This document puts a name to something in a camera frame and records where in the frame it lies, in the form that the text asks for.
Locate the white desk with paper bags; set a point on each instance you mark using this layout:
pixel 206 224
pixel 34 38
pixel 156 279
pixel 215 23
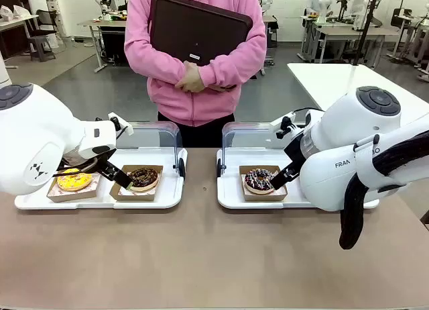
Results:
pixel 16 18

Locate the black office chair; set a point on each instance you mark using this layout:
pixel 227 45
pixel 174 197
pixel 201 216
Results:
pixel 43 31

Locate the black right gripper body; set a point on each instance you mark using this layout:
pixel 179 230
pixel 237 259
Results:
pixel 296 152

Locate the person's right forearm pink sleeve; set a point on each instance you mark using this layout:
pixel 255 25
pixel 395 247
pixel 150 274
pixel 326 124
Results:
pixel 147 61

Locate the dark brown serving tray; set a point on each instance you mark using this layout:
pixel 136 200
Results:
pixel 187 25

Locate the person's left forearm pink sleeve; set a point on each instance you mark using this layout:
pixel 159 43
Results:
pixel 234 61

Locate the black lid hinge knob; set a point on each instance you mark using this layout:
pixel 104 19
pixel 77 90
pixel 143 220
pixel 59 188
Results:
pixel 219 169
pixel 182 169

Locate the person's left hand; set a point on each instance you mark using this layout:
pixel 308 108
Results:
pixel 192 80

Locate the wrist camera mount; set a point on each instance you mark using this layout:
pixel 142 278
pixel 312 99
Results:
pixel 289 126
pixel 120 123

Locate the white display tray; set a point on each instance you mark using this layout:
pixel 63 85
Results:
pixel 231 192
pixel 167 192

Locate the cardboard donut box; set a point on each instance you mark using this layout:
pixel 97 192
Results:
pixel 134 196
pixel 72 196
pixel 264 196

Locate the person's right hand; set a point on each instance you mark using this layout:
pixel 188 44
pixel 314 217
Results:
pixel 223 88

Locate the wooden desk white legs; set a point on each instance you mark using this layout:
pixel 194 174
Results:
pixel 100 23

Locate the chocolate glazed donut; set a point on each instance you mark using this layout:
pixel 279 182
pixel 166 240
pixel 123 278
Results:
pixel 147 180

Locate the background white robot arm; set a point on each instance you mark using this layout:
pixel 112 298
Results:
pixel 104 3

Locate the large white table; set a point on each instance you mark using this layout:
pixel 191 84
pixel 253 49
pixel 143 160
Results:
pixel 335 82

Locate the clear plastic tray lid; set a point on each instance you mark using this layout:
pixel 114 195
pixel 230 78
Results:
pixel 161 139
pixel 248 139

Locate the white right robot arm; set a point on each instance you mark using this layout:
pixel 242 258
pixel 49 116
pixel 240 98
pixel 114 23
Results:
pixel 352 129

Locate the person's black trousers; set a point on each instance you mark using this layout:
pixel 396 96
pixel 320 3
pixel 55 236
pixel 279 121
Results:
pixel 201 135

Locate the black tripod pole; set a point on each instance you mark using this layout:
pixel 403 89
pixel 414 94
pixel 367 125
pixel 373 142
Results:
pixel 367 25

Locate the grey background work table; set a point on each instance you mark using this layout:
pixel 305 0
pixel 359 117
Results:
pixel 352 31

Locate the yellow glazed donut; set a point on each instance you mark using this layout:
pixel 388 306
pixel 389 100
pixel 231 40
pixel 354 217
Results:
pixel 75 183

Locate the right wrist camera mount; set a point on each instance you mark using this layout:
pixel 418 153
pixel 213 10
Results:
pixel 289 126

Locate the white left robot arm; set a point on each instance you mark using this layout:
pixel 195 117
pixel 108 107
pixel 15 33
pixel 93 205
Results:
pixel 30 139

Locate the pink hoodie torso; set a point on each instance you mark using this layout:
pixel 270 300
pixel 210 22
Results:
pixel 187 105

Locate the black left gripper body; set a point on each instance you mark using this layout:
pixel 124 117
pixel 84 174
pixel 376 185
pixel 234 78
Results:
pixel 105 165

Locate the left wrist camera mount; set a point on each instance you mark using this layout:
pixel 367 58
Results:
pixel 120 123

